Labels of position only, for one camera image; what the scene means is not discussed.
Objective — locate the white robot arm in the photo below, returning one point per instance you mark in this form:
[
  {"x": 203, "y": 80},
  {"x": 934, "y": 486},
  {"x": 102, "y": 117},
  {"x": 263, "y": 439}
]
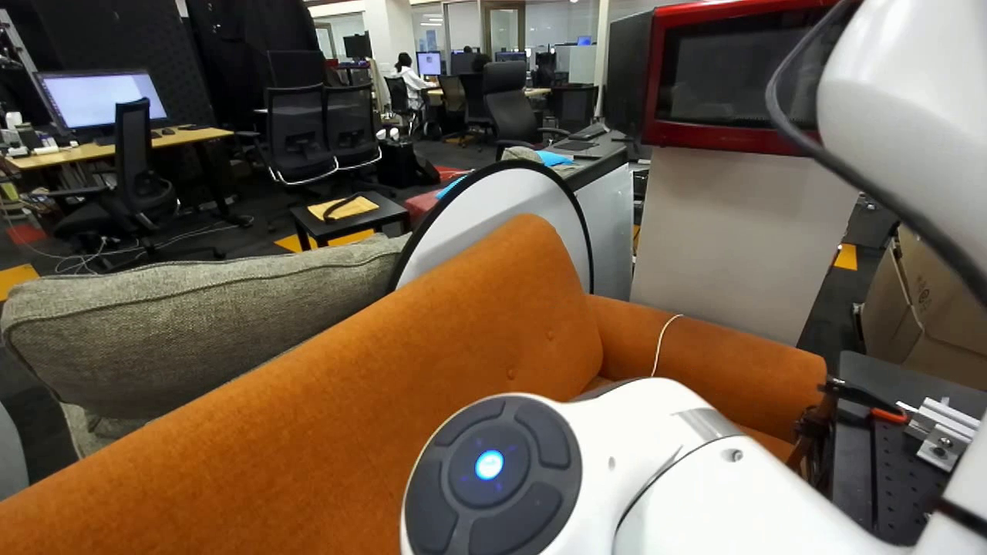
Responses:
[{"x": 720, "y": 496}]

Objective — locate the small black side table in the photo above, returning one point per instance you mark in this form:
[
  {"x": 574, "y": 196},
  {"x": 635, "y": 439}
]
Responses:
[{"x": 351, "y": 231}]

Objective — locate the white cabinet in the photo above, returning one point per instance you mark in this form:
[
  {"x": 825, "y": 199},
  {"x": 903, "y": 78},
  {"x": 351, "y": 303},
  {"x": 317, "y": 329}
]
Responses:
[{"x": 742, "y": 248}]

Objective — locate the seated person white shirt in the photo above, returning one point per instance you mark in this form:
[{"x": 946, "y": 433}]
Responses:
[{"x": 414, "y": 80}]

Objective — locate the black chair with headrest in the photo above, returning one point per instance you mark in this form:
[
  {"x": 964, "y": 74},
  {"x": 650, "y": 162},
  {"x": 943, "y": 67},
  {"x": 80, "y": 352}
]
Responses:
[{"x": 131, "y": 157}]

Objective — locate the lit computer monitor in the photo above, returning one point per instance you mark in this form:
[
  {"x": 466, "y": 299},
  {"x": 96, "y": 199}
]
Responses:
[{"x": 96, "y": 100}]

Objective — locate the black padded office chair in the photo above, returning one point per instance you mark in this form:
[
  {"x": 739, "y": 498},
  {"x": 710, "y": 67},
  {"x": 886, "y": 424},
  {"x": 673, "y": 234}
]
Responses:
[{"x": 509, "y": 102}]

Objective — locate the red black microwave oven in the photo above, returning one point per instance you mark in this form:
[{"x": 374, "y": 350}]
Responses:
[{"x": 742, "y": 80}]

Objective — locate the silver metal clamp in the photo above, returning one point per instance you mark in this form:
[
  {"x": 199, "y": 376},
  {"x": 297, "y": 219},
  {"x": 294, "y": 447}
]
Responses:
[{"x": 943, "y": 426}]

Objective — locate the black perforated mount plate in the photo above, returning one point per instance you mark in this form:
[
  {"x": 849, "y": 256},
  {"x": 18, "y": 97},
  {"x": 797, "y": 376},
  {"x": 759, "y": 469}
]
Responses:
[{"x": 875, "y": 483}]

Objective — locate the black mesh office chair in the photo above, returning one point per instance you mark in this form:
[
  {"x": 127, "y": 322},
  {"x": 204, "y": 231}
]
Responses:
[
  {"x": 294, "y": 128},
  {"x": 352, "y": 124}
]

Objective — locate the long wooden desk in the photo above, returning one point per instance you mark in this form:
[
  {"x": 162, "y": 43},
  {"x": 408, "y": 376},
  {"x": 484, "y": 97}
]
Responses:
[{"x": 113, "y": 146}]

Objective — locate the orange fabric couch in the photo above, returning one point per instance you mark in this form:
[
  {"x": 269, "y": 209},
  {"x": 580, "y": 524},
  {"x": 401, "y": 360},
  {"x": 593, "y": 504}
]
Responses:
[{"x": 340, "y": 411}]

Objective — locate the grey fabric cushion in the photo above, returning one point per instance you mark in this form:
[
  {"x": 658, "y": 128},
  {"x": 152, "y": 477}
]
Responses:
[{"x": 187, "y": 329}]

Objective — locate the white rounded panel black rim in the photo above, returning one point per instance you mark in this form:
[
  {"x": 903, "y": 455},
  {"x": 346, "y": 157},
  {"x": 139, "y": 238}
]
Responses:
[{"x": 496, "y": 226}]

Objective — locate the white counter dark top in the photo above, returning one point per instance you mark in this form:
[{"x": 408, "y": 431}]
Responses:
[{"x": 613, "y": 226}]

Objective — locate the yellow book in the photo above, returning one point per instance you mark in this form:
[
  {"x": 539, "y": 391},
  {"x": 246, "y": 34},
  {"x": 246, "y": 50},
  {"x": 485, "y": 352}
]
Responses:
[{"x": 343, "y": 209}]

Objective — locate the cardboard box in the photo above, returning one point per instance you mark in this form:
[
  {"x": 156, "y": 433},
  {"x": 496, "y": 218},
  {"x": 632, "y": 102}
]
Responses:
[{"x": 913, "y": 311}]

